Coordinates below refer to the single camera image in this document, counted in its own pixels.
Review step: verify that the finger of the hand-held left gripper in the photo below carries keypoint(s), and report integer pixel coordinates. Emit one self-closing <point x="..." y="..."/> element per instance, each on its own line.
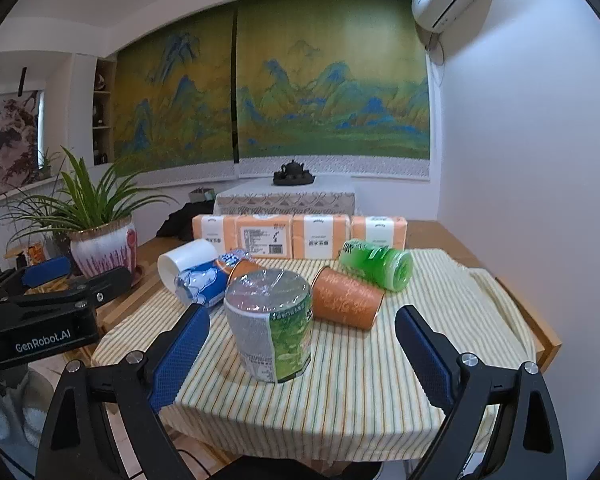
<point x="100" y="285"/>
<point x="47" y="269"/>

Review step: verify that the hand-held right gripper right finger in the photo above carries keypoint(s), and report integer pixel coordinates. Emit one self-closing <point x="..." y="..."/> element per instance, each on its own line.
<point x="425" y="355"/>

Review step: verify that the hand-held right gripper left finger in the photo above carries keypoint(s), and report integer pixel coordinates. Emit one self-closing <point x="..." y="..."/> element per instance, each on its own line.
<point x="180" y="355"/>

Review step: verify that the green white cup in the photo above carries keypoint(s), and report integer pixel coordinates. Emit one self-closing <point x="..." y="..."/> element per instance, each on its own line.
<point x="265" y="320"/>

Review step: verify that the blue white wrapped cup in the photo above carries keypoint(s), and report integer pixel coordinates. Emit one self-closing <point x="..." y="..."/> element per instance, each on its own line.
<point x="205" y="285"/>

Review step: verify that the plain white cup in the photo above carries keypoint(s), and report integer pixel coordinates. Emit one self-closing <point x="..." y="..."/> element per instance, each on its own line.
<point x="185" y="257"/>

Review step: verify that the large orange paper cup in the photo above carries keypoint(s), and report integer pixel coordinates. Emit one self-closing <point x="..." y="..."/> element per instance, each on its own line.
<point x="347" y="300"/>

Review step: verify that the green plastic cup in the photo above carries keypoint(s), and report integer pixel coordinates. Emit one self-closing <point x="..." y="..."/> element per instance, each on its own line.
<point x="380" y="262"/>

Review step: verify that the small orange paper cup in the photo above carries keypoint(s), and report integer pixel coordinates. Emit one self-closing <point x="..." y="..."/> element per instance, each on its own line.
<point x="243" y="271"/>

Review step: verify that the orange snack packet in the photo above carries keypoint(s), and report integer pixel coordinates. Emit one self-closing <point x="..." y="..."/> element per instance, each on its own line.
<point x="34" y="254"/>

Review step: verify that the potted spider plant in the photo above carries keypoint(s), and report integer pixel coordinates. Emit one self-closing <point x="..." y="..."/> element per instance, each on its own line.
<point x="102" y="245"/>

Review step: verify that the plant pot saucer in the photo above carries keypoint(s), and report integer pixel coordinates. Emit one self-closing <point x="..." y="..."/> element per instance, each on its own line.
<point x="140" y="274"/>

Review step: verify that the striped yellow tablecloth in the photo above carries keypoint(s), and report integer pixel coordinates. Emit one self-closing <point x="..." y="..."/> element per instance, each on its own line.
<point x="350" y="385"/>

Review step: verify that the black cloth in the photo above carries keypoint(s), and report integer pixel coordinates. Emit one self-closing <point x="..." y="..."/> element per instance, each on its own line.
<point x="180" y="222"/>

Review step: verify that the orange tissue packet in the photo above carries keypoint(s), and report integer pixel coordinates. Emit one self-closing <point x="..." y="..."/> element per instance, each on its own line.
<point x="320" y="235"/>
<point x="265" y="235"/>
<point x="380" y="230"/>
<point x="212" y="232"/>

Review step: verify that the ink painting scroll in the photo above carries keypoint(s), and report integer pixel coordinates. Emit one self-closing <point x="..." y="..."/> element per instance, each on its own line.
<point x="12" y="145"/>

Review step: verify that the small grey box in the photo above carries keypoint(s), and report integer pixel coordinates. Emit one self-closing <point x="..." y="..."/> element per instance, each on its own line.
<point x="201" y="195"/>

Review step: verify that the small cloth-covered table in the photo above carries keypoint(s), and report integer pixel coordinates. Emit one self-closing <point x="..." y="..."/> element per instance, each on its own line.
<point x="285" y="202"/>

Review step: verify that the dark teapot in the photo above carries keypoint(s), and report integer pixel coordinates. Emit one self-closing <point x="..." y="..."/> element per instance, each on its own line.
<point x="292" y="167"/>

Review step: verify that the air conditioner pipe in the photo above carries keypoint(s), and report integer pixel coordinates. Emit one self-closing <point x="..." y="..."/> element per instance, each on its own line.
<point x="437" y="50"/>

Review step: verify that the wall shelf niche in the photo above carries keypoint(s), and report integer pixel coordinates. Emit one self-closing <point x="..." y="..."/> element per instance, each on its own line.
<point x="102" y="110"/>

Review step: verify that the narrow landscape wall hanging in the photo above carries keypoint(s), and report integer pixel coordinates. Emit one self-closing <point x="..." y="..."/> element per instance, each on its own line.
<point x="175" y="100"/>

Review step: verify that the wide landscape wall hanging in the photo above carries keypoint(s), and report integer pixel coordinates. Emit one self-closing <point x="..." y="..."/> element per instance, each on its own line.
<point x="330" y="90"/>

